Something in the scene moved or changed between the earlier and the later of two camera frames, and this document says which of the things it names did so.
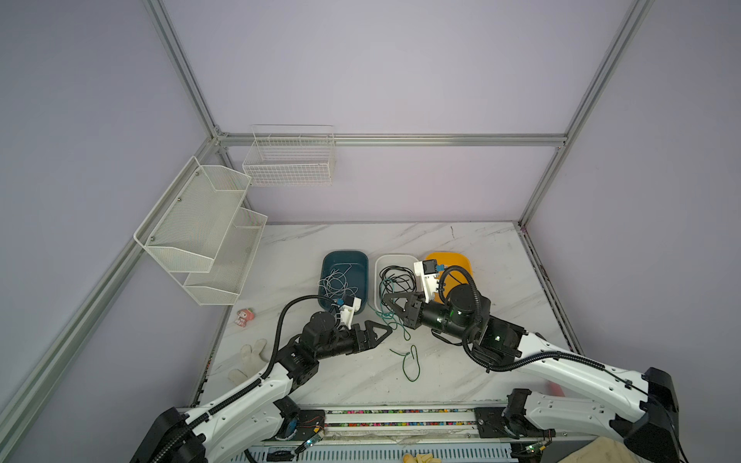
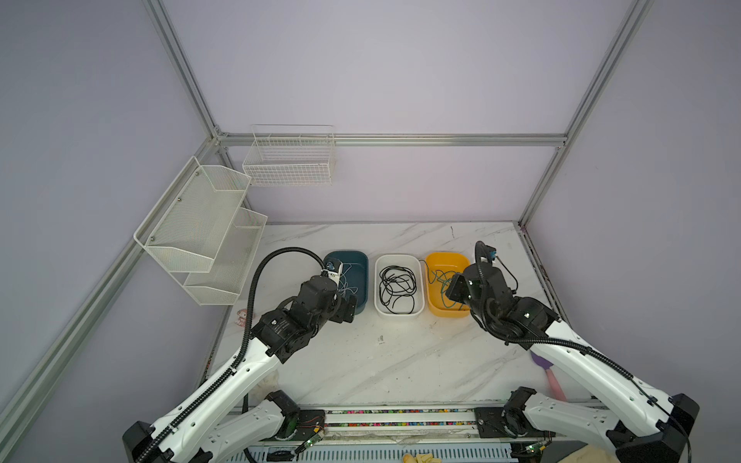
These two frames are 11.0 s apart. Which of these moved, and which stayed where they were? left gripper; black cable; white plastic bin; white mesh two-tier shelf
Moved: left gripper
Stayed: white mesh two-tier shelf; black cable; white plastic bin
